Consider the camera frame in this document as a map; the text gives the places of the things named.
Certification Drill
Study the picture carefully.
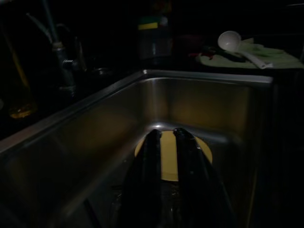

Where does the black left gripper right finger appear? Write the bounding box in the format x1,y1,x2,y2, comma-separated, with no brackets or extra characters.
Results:
174,128,236,228

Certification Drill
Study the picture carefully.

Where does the white and metal faucet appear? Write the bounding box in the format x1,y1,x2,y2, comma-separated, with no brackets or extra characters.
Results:
25,0,82,98

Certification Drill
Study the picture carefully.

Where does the light green dish cloth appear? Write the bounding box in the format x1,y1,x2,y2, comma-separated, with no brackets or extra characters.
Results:
196,36,304,70

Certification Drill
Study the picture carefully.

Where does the small red utensil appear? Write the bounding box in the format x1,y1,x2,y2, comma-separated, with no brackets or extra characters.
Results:
189,47,215,59

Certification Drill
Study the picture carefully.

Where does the yellow green sponge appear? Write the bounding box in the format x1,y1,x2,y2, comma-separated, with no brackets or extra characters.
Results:
138,16,170,31

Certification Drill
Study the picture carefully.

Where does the stainless steel sink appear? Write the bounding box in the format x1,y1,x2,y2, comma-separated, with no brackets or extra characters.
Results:
0,68,276,228

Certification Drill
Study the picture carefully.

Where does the yellow oil glass bottle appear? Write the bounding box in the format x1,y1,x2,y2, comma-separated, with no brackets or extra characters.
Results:
4,30,39,120

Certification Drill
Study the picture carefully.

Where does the yellow plate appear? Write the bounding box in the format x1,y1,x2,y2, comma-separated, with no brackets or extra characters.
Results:
133,130,214,182

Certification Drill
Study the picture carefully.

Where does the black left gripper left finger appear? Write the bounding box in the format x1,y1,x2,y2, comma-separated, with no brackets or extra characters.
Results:
121,129,164,228

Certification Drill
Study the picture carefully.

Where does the white plastic ladle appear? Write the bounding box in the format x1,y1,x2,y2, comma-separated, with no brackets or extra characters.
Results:
218,30,274,70

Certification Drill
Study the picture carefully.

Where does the clear plastic container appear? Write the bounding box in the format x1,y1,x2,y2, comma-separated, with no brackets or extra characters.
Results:
138,14,173,65

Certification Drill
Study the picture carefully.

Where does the green black handled utensil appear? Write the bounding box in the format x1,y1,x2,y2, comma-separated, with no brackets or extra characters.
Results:
203,46,248,63

